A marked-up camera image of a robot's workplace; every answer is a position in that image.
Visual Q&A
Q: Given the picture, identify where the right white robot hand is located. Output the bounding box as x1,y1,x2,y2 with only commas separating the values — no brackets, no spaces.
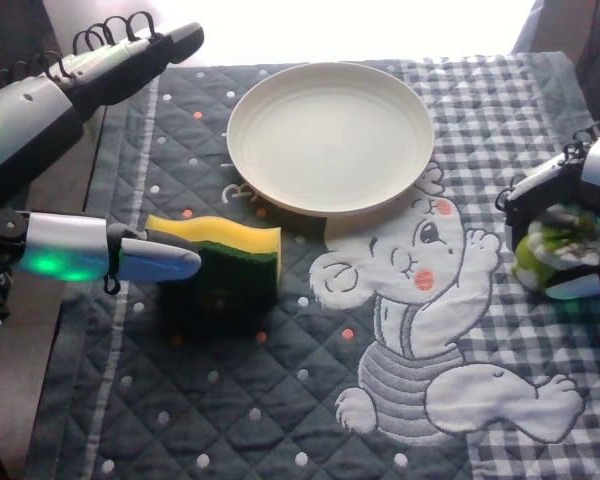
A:
0,10,207,297

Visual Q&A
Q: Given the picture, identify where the green and white toy vegetable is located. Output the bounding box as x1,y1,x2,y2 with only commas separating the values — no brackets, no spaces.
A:
511,201,600,292

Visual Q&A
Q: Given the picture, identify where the yellow and green sponge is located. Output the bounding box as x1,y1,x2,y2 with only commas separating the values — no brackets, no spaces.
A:
144,213,285,304

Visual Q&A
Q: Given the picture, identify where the cream round plate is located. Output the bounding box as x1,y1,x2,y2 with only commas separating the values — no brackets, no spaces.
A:
225,61,437,218

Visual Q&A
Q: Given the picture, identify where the grey quilt with bear print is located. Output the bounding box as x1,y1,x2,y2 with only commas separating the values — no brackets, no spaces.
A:
29,49,600,480

